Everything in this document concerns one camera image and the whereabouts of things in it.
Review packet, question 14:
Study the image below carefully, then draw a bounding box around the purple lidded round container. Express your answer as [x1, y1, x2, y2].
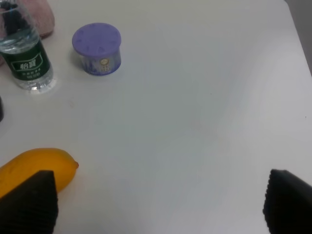
[72, 22, 121, 76]

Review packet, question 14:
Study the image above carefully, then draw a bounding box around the clear water bottle green label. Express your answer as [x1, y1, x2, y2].
[0, 0, 53, 92]

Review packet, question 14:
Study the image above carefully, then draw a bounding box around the yellow mango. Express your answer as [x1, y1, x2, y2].
[0, 148, 79, 197]

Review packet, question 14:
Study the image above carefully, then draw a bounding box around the dark cola bottle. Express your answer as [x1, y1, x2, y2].
[0, 97, 4, 122]

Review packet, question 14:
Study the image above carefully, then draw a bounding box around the pink rolled towel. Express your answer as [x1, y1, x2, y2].
[0, 0, 55, 55]

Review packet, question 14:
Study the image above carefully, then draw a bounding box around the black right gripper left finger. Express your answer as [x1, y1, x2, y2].
[0, 171, 59, 234]

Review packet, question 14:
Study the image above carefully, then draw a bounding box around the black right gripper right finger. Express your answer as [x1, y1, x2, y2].
[263, 169, 312, 234]

